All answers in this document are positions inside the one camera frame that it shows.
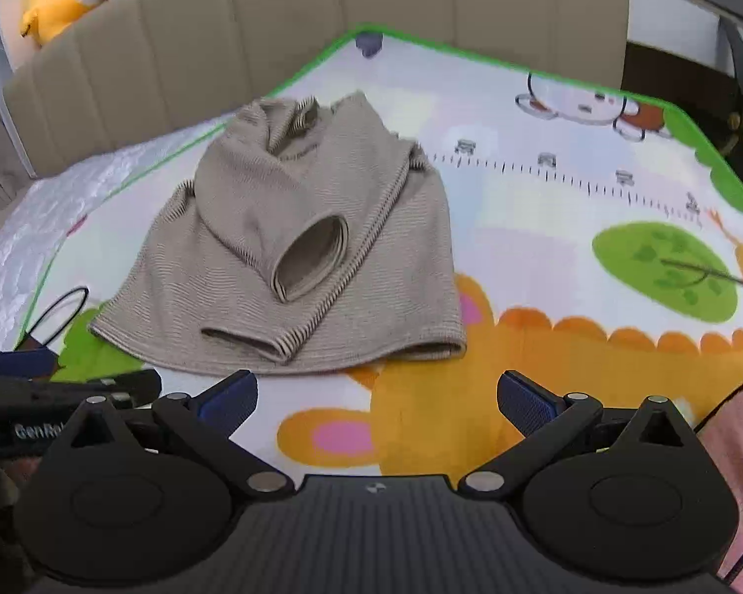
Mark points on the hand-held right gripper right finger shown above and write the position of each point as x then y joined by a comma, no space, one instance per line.
526,402

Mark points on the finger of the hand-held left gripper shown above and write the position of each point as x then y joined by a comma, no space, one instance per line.
136,387
12,364

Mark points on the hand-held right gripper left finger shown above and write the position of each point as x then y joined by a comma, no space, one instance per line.
226,399

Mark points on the beige striped sweater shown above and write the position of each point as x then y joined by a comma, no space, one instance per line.
377,260

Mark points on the white quilted mattress cover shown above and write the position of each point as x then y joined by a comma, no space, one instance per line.
37,229

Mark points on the printed play mat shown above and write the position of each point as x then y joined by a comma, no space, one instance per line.
594,229

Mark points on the beige padded headboard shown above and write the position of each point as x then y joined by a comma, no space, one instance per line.
223,43

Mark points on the white table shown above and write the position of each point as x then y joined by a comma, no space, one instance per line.
668,12

